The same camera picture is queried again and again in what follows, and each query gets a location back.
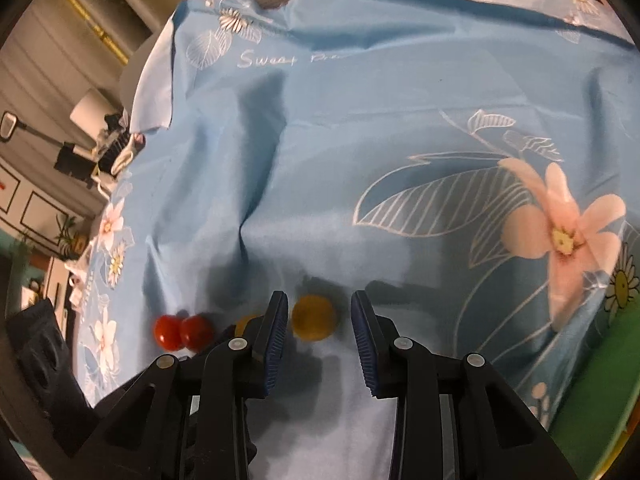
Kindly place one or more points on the gold curtain rod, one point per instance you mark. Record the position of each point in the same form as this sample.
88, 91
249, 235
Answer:
95, 15

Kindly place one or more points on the round yellow-brown fruit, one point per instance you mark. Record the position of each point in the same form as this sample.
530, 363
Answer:
313, 317
246, 322

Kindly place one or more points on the black gooseneck holder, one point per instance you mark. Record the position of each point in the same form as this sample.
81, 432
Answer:
7, 125

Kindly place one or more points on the pile of patterned clothes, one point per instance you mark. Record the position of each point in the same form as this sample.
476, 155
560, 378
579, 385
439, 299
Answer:
117, 145

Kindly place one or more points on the potted plant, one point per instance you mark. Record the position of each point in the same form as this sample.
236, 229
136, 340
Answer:
67, 232

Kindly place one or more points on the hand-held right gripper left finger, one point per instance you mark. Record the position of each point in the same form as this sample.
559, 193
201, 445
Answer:
276, 345

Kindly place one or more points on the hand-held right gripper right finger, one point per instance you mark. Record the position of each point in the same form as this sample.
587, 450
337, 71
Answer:
364, 345

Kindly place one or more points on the dark bulky object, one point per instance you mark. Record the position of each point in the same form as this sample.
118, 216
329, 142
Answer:
45, 350

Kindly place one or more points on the green plate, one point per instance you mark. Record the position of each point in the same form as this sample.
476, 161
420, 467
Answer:
590, 385

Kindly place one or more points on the red cherry tomato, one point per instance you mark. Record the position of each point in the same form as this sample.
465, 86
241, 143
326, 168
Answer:
197, 332
166, 332

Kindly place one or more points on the black device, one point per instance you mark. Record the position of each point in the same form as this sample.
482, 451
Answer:
72, 160

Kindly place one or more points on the white cabinet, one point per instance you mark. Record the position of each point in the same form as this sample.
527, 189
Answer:
55, 280

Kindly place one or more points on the blue floral blanket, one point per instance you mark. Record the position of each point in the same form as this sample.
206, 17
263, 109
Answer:
350, 135

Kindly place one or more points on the grey curtain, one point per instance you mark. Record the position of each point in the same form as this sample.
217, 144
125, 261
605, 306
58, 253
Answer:
50, 60

